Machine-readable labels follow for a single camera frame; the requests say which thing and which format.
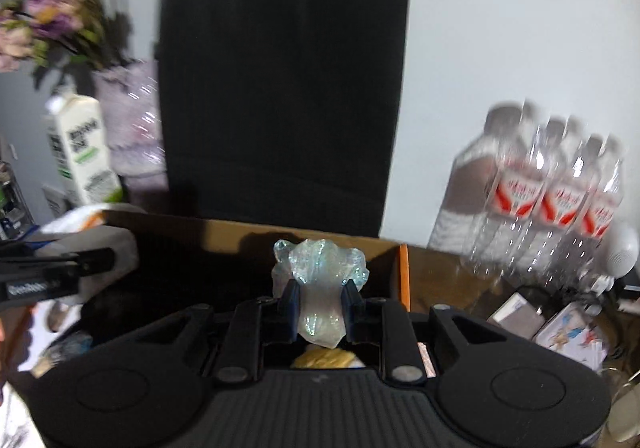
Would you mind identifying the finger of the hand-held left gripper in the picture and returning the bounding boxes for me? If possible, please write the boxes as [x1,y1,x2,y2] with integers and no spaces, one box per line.
[50,248,117,279]

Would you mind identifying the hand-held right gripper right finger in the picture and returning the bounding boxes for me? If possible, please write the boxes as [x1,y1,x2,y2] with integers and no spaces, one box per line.
[340,280,506,386]

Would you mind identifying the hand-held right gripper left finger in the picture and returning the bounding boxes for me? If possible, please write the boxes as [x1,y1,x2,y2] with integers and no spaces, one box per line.
[132,280,302,386]

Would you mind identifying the clear plastic wrap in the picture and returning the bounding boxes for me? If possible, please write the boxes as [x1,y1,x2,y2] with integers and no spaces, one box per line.
[271,238,371,349]

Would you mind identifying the orange cardboard box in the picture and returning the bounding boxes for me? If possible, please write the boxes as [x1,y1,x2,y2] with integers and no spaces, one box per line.
[80,210,440,379]

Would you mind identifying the white milk carton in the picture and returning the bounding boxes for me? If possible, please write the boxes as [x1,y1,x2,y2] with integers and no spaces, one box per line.
[45,92,123,209]

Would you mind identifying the clear plastic vase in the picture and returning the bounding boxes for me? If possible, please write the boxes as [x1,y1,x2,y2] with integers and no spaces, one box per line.
[92,60,168,179]

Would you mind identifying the grey small box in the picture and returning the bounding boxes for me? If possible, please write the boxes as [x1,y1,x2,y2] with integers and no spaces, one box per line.
[487,293,548,341]

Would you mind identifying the pack of water bottles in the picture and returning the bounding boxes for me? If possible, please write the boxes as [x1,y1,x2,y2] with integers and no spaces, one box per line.
[427,100,628,279]

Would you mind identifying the black paper bag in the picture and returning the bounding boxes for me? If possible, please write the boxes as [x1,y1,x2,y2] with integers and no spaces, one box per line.
[152,0,412,239]

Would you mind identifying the pink and purple flowers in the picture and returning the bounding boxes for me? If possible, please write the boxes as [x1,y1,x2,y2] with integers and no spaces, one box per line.
[0,0,140,88]

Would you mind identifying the white round lamp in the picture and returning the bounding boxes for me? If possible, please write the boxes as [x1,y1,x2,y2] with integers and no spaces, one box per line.
[602,220,640,279]

